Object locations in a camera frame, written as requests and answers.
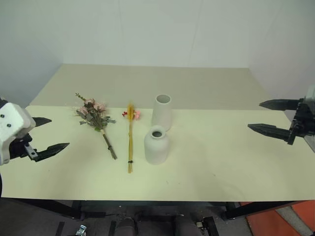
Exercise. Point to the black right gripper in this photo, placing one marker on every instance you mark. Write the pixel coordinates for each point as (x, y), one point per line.
(301, 120)

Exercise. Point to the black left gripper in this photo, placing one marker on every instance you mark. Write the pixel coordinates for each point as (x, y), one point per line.
(19, 147)

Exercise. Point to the white bottle-shaped vase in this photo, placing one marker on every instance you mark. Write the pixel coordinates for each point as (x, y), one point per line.
(156, 147)

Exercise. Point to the tall tapered white vase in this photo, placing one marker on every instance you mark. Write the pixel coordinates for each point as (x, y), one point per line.
(161, 115)

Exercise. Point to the pink flower bouquet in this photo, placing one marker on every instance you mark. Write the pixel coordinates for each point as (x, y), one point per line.
(94, 114)

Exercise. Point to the yellow dried grass stem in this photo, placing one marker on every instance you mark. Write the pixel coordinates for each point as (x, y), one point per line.
(130, 137)

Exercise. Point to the metal caster wheel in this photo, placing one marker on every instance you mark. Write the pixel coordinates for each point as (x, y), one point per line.
(82, 230)

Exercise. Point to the orange floor mat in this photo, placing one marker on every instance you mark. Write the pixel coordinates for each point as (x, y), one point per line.
(278, 221)

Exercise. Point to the dark rounded shape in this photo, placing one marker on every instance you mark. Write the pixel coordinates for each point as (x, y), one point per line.
(125, 227)

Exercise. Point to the black table frame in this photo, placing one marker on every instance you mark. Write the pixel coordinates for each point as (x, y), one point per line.
(152, 204)

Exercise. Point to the black bracket under table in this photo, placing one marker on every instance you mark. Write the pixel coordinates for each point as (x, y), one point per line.
(209, 226)

